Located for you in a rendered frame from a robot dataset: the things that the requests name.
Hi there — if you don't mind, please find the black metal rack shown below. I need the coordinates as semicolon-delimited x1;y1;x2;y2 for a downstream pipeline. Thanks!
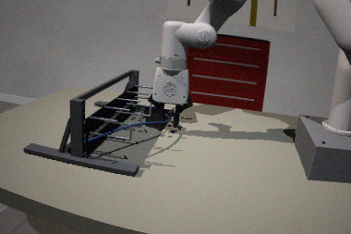
23;69;159;176

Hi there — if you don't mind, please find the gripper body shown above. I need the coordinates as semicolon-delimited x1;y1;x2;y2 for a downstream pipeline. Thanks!
152;66;189;105

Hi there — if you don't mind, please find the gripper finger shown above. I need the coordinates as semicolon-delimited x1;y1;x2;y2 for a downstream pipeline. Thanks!
173;95;193;128
148;94;165;122

